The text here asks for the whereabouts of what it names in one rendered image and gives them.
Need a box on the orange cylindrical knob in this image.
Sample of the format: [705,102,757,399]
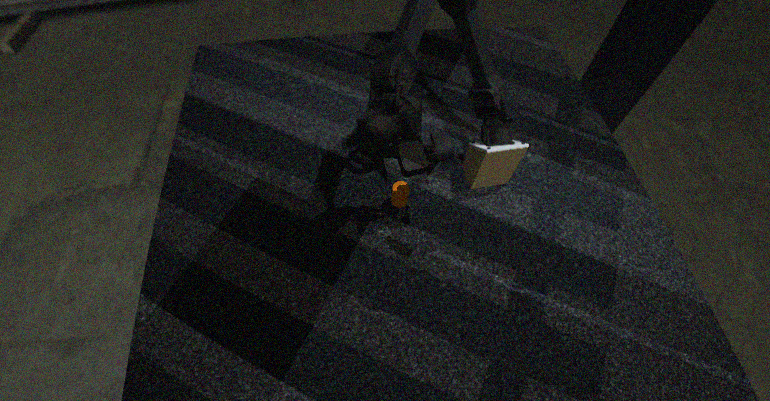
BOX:
[391,181,410,208]

